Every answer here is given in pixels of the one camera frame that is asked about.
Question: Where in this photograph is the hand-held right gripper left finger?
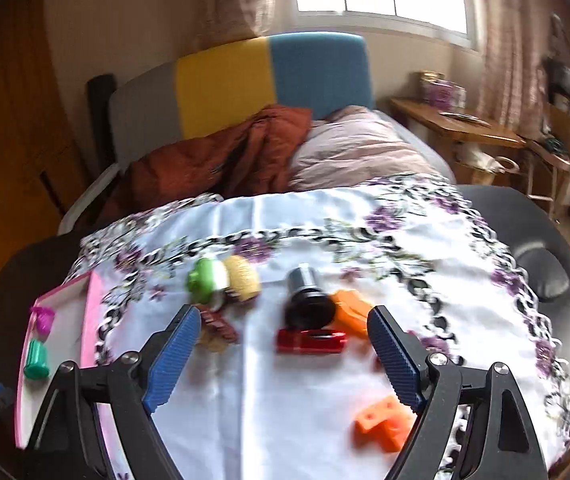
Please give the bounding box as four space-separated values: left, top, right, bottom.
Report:
25 304 203 480

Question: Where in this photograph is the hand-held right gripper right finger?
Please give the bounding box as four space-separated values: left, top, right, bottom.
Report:
366 304 550 480

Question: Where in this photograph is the orange star-shaped plastic piece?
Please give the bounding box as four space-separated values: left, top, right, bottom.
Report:
332 290 376 338

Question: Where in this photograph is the orange plastic block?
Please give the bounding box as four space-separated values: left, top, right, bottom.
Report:
354 395 413 453

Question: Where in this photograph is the red metal cylinder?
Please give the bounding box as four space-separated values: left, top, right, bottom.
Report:
275 328 348 356

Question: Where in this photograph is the green and white toy camera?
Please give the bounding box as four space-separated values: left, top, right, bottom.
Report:
186 257 230 306

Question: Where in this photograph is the pink shallow box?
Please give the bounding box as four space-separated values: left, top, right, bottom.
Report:
15 271 133 480

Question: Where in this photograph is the black and grey cylinder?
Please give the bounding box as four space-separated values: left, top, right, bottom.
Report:
284 263 337 328

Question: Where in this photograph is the yellow carved egg shape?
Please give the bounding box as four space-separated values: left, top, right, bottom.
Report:
222 255 262 303

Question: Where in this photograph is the teal ribbed plastic spool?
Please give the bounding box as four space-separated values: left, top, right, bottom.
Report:
24 339 52 381

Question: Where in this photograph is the magenta plastic spool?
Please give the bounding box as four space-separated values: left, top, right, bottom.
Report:
30 307 58 336

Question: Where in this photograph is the white embroidered floral tablecloth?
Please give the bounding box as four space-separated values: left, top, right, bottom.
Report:
68 172 570 480

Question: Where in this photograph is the rust brown quilted jacket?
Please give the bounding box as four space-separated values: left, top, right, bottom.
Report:
100 105 313 221

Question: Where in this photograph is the pale pink duvet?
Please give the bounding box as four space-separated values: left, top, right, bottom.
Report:
287 106 453 192

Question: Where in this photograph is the wooden wardrobe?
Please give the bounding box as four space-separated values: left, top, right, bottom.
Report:
0 0 91 311

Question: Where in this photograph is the wooden desk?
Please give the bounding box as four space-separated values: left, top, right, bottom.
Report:
390 97 528 186

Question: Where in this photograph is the purple tin box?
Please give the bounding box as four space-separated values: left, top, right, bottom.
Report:
419 71 467 108

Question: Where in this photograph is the grey yellow blue headboard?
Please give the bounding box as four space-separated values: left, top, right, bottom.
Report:
110 32 377 171

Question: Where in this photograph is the black stereo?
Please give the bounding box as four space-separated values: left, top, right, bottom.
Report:
547 60 570 111

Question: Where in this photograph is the white bed rail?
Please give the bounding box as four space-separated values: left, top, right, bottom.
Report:
60 165 121 233

